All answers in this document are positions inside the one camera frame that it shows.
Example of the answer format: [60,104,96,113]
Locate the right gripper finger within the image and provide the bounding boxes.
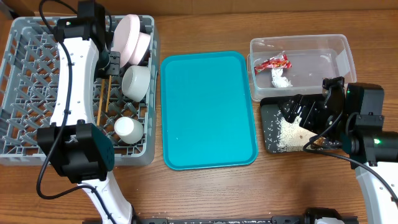
[278,104,306,123]
[277,94,324,109]

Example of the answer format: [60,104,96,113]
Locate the wooden chopstick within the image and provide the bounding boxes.
[96,79,105,126]
[105,76,112,113]

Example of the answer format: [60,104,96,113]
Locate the rice grains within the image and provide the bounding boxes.
[261,105,315,154]

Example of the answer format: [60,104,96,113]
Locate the dark food scrap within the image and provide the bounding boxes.
[299,135,325,146]

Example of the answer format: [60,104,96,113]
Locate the white tissue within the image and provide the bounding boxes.
[271,68,292,88]

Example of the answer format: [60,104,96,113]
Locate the grey round bowl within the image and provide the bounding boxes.
[121,65,150,101]

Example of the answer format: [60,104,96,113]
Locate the red snack wrapper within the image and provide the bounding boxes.
[254,53,292,75]

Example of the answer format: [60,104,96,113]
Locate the large white plate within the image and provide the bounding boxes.
[111,14,140,67]

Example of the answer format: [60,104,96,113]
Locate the small pink bowl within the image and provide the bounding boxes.
[128,32,150,65]

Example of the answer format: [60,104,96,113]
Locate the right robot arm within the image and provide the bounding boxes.
[277,77,397,223]

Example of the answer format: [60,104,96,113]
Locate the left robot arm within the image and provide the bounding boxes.
[36,1,140,223]

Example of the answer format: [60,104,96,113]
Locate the black plastic tray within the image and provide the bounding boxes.
[261,90,346,154]

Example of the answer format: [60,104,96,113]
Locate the clear plastic bin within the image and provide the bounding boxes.
[247,34,357,102]

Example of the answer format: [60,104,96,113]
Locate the grey plastic dish rack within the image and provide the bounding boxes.
[1,15,160,166]

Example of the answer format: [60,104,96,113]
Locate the teal serving tray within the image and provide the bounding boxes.
[160,51,259,170]

